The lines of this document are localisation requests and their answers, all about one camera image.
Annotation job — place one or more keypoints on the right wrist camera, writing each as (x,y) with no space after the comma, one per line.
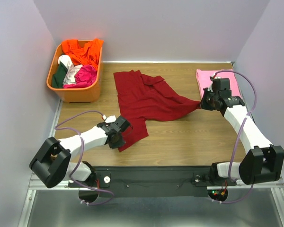
(220,84)

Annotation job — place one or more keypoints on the aluminium frame rail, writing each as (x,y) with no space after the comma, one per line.
(198,139)

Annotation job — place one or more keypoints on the magenta t shirt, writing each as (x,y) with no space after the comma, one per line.
(80,77)

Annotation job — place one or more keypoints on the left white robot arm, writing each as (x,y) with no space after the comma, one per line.
(61,160)

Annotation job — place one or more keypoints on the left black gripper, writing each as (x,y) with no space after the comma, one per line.
(119,144)

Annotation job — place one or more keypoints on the folded pink t shirt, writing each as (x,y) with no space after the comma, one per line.
(203,80)

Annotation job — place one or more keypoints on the dark green t shirt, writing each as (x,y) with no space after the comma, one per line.
(58,76)

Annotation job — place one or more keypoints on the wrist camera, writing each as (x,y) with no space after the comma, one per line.
(117,123)
(220,84)

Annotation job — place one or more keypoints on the white t shirt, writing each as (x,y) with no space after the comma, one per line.
(67,68)

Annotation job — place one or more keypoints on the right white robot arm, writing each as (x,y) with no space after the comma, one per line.
(263,161)

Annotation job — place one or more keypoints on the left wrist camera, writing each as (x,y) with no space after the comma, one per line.
(117,123)

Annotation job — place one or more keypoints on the orange plastic laundry basket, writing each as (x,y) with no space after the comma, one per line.
(75,95)

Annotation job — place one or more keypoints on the dark red t shirt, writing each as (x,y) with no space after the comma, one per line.
(142,97)

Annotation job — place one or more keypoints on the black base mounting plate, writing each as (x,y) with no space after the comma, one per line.
(155,181)

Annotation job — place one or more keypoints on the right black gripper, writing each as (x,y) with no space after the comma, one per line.
(203,105)

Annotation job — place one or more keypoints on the orange t shirt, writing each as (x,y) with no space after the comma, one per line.
(88,54)

